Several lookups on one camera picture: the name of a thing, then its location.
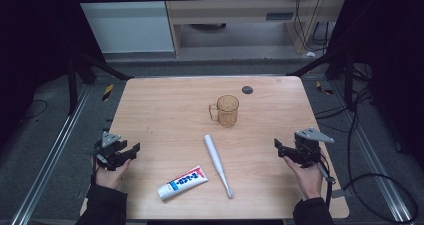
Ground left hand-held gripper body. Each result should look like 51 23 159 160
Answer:
92 131 134 172

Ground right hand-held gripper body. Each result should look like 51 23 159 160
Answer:
282 127 335 169

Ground person's left hand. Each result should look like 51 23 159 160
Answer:
93 157 133 190

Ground person's right hand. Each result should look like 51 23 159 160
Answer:
283 155 324 200

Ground yellow black tape strip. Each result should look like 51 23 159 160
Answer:
101 83 115 102
315 80 335 96

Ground grey tape piece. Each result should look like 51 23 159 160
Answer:
330 188 348 200

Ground white red blue toothpaste tube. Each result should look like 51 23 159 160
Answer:
156 164 210 202

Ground clear glass mug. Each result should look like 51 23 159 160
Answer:
208 94 240 129

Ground white electric toothbrush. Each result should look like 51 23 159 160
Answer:
203 133 235 200

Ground black metal stand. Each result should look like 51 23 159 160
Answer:
65 46 135 117
286 46 357 112

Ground white cabinet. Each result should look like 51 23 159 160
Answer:
71 0 176 55

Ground black curtain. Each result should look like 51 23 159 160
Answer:
0 0 106 149
324 0 424 171

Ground light wooden desk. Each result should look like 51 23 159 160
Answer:
161 0 352 58

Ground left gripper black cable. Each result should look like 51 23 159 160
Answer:
89 150 102 187

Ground right gripper cable with plug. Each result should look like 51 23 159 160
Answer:
315 153 337 210

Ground aluminium floor rail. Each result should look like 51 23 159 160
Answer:
9 84 93 225
329 80 415 225

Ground bundle of black floor cables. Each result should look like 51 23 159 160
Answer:
314 64 376 186

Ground looped black floor cable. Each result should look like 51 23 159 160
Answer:
342 172 420 225

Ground thin black floor cable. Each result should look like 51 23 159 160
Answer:
20 99 49 122

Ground black cables under desk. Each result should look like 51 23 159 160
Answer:
292 0 335 53

